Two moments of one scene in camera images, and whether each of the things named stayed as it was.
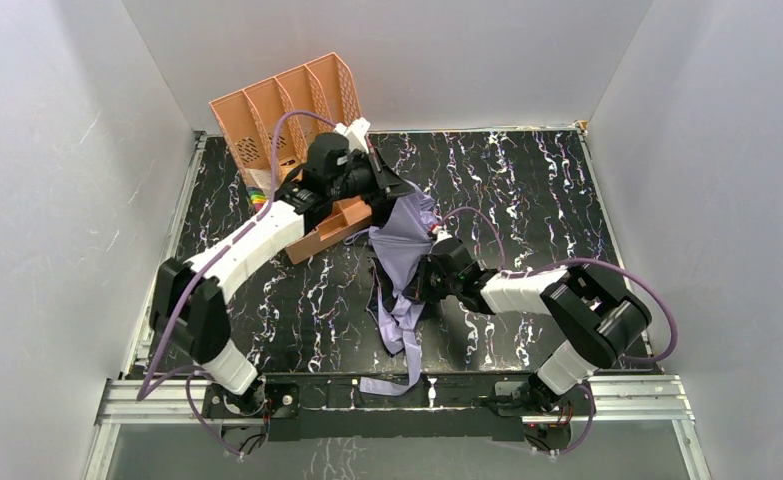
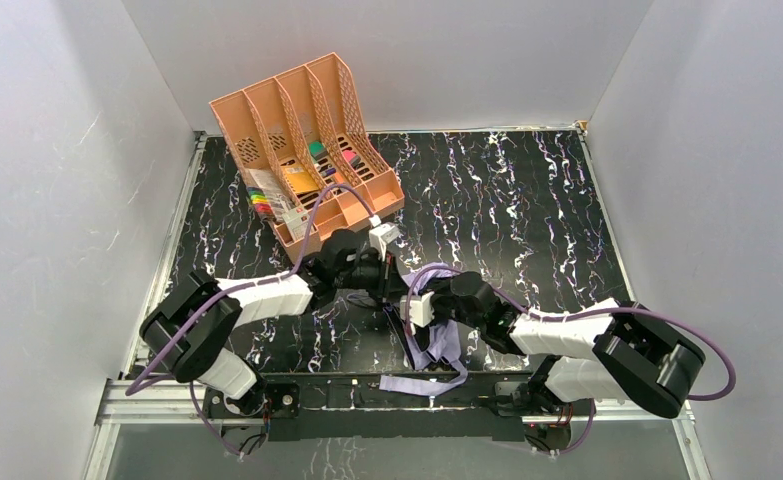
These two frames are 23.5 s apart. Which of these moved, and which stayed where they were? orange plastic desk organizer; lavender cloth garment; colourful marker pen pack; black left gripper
Moved: black left gripper; lavender cloth garment
Stayed: colourful marker pen pack; orange plastic desk organizer
